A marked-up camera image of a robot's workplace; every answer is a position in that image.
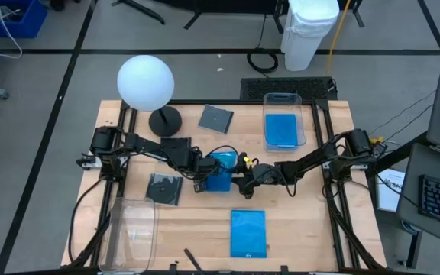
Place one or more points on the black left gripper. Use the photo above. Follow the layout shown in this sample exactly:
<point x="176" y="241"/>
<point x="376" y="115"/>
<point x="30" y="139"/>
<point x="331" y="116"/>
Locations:
<point x="208" y="167"/>

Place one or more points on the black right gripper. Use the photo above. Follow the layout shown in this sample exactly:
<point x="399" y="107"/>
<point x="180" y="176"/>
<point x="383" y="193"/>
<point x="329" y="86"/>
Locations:
<point x="266" y="175"/>

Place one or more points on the black clear jewel case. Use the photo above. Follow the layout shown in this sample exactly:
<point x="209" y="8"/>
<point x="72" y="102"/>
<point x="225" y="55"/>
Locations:
<point x="164" y="189"/>
<point x="176" y="143"/>
<point x="215" y="119"/>

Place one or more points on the clear plastic bin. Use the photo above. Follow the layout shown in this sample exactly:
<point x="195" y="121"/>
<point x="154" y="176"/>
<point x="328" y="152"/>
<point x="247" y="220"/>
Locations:
<point x="128" y="237"/>
<point x="302" y="126"/>

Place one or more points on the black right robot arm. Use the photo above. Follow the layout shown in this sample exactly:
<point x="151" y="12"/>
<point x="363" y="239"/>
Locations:
<point x="311" y="160"/>

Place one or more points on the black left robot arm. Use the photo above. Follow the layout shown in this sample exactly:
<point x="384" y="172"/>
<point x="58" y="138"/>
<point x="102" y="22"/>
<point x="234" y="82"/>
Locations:
<point x="143" y="147"/>

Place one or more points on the black perforated floor mat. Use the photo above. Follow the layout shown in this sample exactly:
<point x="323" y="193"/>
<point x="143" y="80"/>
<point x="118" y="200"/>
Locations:
<point x="288" y="88"/>

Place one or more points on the white globe lamp black base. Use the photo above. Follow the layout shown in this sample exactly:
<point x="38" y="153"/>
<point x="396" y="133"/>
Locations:
<point x="145" y="82"/>

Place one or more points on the white paper sheet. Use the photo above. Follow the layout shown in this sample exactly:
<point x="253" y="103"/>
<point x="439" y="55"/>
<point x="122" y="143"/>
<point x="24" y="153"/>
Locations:
<point x="390" y="191"/>

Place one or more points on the white trash bin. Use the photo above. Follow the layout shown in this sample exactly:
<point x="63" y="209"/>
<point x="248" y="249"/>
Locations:
<point x="308" y="34"/>

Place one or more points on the grey desk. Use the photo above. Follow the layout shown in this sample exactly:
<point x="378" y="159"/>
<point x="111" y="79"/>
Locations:
<point x="411" y="164"/>

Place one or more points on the blue storage bin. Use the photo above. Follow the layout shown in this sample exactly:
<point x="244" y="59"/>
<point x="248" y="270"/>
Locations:
<point x="25" y="26"/>

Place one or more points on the black table frame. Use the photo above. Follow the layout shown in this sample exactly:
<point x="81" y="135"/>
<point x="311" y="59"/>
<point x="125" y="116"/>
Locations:
<point x="224" y="102"/>

